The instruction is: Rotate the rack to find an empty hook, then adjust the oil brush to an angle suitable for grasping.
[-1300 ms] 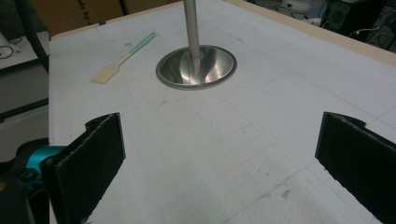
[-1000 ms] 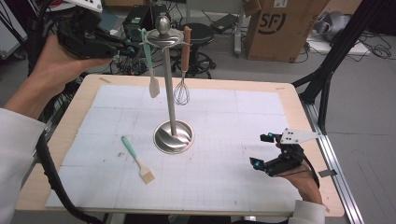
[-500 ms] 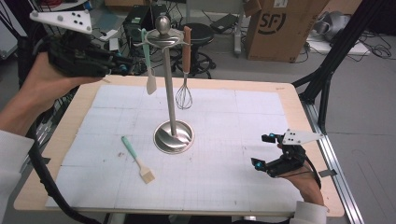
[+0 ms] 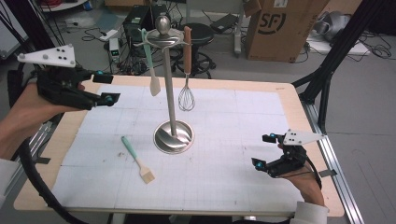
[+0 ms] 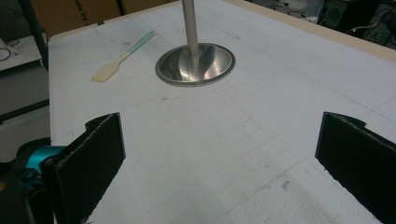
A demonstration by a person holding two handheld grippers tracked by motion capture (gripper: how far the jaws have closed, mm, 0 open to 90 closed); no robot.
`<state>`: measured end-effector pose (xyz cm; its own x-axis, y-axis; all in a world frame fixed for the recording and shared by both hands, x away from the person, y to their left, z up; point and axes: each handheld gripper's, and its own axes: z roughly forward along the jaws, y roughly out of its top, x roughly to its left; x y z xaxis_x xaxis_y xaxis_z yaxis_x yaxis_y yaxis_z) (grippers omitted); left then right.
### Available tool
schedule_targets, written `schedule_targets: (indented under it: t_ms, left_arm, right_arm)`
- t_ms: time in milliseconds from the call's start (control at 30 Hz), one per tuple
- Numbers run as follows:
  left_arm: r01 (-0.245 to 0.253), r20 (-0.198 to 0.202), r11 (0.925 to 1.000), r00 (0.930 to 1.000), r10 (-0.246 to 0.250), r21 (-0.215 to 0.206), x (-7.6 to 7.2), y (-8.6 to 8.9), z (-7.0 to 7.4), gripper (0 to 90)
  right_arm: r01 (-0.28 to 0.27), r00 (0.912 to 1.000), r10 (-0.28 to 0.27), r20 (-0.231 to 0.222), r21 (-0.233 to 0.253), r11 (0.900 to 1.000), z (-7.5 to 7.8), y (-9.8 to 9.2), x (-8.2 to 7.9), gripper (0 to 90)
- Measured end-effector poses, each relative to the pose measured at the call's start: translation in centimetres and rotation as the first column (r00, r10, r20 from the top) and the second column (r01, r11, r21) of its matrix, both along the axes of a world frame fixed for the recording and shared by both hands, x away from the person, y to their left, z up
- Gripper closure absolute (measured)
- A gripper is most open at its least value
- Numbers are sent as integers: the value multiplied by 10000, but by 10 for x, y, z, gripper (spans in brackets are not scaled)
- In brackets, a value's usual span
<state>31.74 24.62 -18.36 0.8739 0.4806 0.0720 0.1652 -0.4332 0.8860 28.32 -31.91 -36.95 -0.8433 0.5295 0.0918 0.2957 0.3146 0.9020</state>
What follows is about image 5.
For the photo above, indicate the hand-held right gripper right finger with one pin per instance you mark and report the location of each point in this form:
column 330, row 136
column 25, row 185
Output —
column 358, row 161

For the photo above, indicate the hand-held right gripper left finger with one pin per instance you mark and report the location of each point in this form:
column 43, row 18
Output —
column 87, row 168

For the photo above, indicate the stainless steel utensil stand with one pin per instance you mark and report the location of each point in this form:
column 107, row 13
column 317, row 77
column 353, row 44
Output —
column 190, row 25

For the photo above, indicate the white grid mat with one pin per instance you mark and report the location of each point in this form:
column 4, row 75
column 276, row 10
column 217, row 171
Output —
column 218, row 140

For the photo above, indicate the plain black computer tower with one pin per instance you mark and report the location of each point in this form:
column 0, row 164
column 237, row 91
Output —
column 383, row 25

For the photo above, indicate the black computer tower green label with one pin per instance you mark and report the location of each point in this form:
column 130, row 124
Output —
column 334, row 12

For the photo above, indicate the brown cardboard box black print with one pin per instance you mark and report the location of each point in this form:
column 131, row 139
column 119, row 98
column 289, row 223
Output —
column 68, row 12

